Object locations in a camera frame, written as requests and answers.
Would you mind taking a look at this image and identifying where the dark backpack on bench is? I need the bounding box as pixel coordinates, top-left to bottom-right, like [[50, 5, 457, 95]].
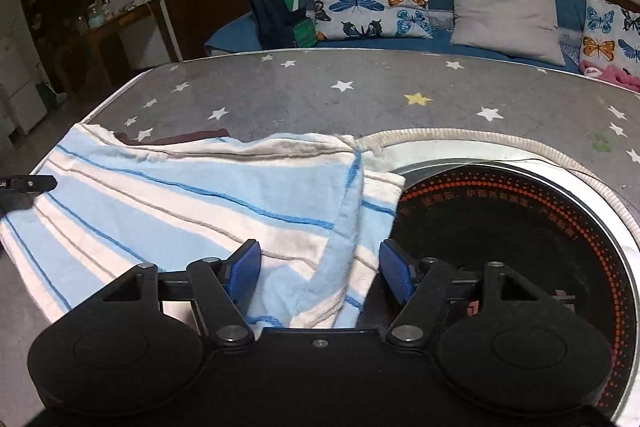
[[250, 0, 318, 50]]

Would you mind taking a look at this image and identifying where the blue cushioned bench sofa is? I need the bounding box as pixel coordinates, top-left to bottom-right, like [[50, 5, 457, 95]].
[[203, 0, 640, 80]]

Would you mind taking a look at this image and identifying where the round induction cooker in table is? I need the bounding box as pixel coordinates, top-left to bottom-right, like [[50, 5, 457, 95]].
[[366, 164, 636, 412]]

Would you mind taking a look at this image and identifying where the grey star pattern table cover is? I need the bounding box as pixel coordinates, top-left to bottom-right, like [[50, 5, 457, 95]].
[[23, 49, 639, 426]]

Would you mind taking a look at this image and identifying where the wooden side table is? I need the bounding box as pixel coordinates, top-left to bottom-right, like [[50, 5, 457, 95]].
[[81, 0, 178, 89]]

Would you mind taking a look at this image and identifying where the white refrigerator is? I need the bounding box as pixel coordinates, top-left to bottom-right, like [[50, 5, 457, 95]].
[[1, 37, 47, 135]]

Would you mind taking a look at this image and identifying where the right butterfly print pillow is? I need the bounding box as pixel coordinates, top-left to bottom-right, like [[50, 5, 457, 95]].
[[578, 0, 640, 93]]

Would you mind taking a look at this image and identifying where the water bottle on table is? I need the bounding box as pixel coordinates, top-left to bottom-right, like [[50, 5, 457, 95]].
[[88, 3, 105, 29]]

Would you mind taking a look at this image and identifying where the blue white striped garment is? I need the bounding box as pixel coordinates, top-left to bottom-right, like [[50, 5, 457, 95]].
[[1, 124, 405, 329]]

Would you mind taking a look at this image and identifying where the grey plain pillow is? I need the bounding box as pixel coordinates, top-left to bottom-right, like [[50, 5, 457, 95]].
[[450, 0, 565, 66]]

